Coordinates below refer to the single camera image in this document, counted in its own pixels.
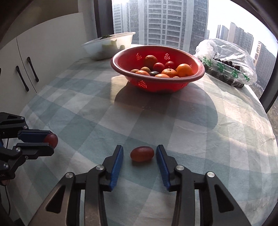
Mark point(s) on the large brown round fruit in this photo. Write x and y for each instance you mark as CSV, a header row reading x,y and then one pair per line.
x,y
145,69

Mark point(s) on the dark window frame post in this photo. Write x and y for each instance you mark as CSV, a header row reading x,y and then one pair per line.
x,y
103,17

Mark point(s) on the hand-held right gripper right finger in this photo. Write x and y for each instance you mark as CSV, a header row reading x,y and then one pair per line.
x,y
162,167

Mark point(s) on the white cabinet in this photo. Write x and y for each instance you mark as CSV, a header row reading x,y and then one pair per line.
x,y
54,43

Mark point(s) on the large mandarin with stem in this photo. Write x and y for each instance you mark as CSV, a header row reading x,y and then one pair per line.
x,y
169,73

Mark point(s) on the green leafy vegetables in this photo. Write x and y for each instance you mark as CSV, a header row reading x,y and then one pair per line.
x,y
108,43

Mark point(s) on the oval red grape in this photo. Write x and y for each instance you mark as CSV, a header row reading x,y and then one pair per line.
x,y
142,153

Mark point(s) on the orange mandarin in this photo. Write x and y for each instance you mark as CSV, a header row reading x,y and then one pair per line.
x,y
142,73
161,75

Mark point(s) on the round red grape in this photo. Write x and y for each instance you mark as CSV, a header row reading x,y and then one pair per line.
x,y
53,139

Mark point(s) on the clear plastic bag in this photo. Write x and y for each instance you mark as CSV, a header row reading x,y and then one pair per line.
x,y
225,50

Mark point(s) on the red plastic colander basket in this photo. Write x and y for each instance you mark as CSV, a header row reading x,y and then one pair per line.
x,y
152,87

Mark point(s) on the white plastic basin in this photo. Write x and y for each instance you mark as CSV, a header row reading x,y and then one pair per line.
x,y
97,51

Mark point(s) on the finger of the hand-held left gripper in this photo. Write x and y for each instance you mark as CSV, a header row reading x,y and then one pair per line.
x,y
37,151
32,134

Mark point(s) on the smooth small orange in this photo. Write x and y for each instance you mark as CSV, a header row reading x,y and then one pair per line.
x,y
184,70

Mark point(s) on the dark purple plum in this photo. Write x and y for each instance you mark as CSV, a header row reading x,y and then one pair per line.
x,y
154,73

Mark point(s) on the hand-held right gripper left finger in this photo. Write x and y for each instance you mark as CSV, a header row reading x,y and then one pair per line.
x,y
116,167

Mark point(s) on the pile of dark cherries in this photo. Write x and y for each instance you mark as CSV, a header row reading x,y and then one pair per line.
x,y
230,65

